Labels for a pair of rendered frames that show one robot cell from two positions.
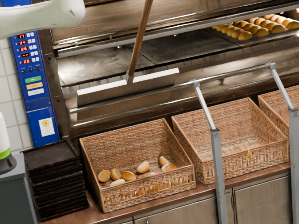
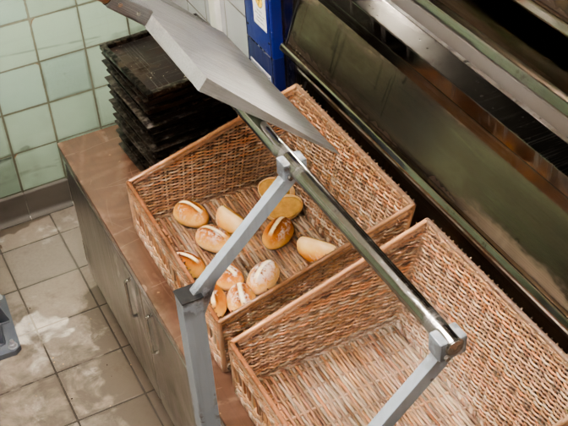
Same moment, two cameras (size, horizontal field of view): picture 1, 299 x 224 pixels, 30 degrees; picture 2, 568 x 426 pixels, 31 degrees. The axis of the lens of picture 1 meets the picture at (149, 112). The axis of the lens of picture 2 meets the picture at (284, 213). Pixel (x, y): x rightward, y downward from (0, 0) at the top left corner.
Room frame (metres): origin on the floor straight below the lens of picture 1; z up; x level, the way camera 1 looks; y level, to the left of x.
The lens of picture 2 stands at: (2.70, -1.70, 2.24)
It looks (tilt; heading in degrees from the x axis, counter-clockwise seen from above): 40 degrees down; 81
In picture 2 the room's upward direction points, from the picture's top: 4 degrees counter-clockwise
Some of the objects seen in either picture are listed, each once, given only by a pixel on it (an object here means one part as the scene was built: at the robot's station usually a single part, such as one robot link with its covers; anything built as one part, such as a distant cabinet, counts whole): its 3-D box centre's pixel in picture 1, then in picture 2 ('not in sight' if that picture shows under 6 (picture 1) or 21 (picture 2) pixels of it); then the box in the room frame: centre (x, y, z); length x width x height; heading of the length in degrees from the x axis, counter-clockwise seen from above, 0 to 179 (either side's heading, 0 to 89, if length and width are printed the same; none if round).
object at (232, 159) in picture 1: (228, 138); (401, 391); (3.11, -0.46, 0.72); 0.56 x 0.49 x 0.28; 106
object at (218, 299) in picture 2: (162, 186); (211, 298); (2.81, -0.01, 0.62); 0.10 x 0.07 x 0.06; 91
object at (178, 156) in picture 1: (135, 162); (263, 216); (2.96, 0.12, 0.72); 0.56 x 0.49 x 0.28; 105
